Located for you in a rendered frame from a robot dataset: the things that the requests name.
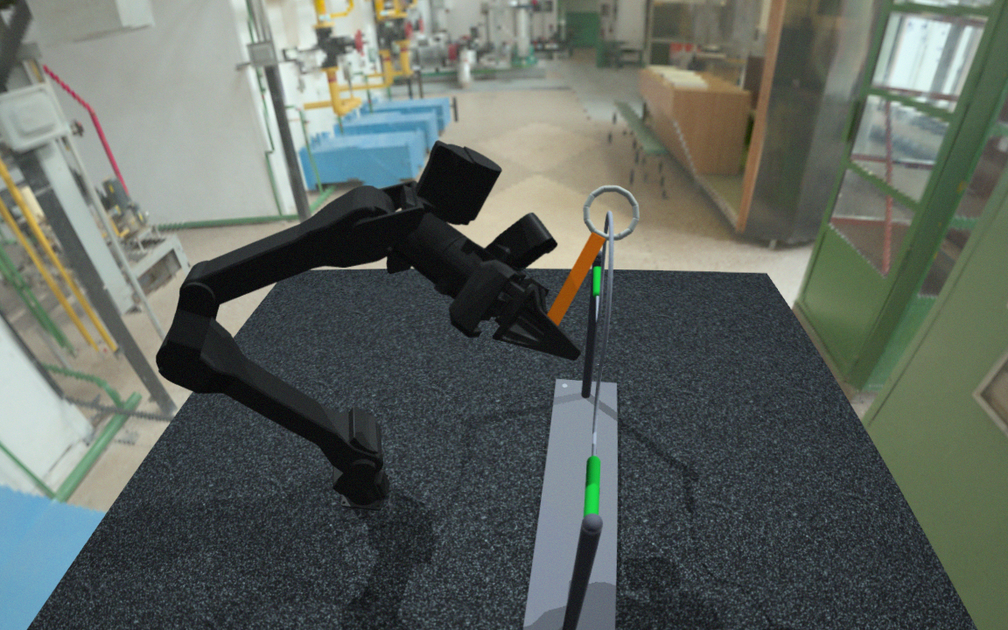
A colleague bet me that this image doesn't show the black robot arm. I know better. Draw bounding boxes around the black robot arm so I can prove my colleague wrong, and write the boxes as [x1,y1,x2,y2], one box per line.
[156,140,557,511]

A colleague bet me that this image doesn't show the orange handle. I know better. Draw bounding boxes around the orange handle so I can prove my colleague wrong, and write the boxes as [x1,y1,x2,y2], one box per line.
[547,185,639,326]

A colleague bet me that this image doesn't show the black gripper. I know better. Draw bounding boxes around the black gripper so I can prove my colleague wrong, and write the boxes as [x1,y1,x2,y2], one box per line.
[432,237,582,361]

